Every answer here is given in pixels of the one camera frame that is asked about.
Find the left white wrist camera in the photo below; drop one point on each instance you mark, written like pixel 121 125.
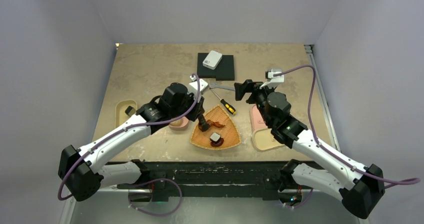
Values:
pixel 197 86

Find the dark red sausage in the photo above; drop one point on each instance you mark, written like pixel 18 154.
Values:
pixel 215 124

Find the black foam block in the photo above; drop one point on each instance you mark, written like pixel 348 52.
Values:
pixel 225 70

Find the pink lunch box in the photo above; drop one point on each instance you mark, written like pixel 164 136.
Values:
pixel 180 124

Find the black table front frame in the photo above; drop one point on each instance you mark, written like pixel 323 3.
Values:
pixel 216 179

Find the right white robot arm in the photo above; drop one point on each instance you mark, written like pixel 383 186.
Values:
pixel 357 186

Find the dark red round food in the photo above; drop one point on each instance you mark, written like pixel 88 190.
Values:
pixel 217 143

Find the white black sushi piece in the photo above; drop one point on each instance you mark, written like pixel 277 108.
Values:
pixel 215 137

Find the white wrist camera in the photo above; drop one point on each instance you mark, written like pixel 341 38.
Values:
pixel 274 77
pixel 197 86

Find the white small box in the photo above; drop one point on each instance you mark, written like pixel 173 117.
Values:
pixel 212 60

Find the yellow black screwdriver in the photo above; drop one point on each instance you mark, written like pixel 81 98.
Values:
pixel 227 106

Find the silver wrench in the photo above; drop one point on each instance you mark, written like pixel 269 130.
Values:
pixel 218 86

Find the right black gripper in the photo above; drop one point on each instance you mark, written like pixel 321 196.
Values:
pixel 248 86

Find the beige lunch box lid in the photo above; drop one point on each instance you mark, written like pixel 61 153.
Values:
pixel 264 141

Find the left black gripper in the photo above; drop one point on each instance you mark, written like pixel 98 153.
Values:
pixel 198 110

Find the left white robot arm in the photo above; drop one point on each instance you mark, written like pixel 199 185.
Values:
pixel 85 170

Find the pink lunch box lid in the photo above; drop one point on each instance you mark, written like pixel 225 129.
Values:
pixel 256 119

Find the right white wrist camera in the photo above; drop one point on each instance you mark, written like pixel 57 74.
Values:
pixel 274 77

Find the woven bamboo basket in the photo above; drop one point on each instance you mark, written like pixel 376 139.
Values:
pixel 229 132

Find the aluminium rail right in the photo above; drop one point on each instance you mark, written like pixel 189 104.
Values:
pixel 327 115

